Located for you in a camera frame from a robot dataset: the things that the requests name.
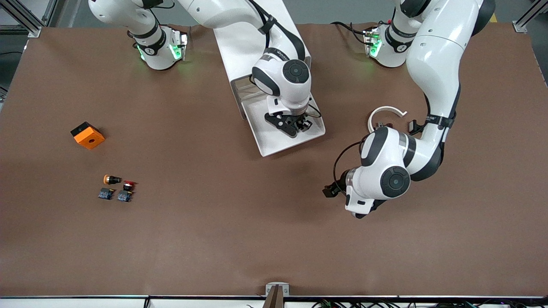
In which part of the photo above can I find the orange and black switch box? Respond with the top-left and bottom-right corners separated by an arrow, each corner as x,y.
71,122 -> 105,150

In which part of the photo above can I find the grey metal bracket with post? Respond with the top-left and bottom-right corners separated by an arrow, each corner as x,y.
262,282 -> 290,308

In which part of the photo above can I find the black base cable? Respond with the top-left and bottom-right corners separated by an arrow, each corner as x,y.
332,21 -> 369,43

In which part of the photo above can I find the aluminium frame profile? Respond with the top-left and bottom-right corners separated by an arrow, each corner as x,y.
513,0 -> 548,34
6,0 -> 43,38

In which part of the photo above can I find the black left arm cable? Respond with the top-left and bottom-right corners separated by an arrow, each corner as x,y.
333,140 -> 365,189

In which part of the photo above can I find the black cable bundle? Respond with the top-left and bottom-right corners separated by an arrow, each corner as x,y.
313,299 -> 548,308

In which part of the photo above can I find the white curved plastic piece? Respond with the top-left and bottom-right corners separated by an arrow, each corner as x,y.
368,106 -> 408,134

